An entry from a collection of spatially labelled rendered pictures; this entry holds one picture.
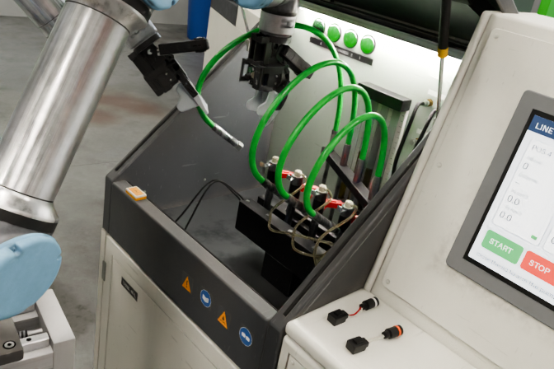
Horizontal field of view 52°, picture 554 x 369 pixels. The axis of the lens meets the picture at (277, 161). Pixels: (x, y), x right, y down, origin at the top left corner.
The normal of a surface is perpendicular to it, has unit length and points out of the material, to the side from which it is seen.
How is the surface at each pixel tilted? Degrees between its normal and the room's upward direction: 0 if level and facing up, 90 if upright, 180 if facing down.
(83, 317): 0
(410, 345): 0
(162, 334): 90
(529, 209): 76
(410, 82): 90
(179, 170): 90
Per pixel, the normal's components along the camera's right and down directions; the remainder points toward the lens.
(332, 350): 0.17, -0.91
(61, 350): 0.56, 0.41
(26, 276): 0.82, 0.44
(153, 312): -0.73, 0.15
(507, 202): -0.67, -0.07
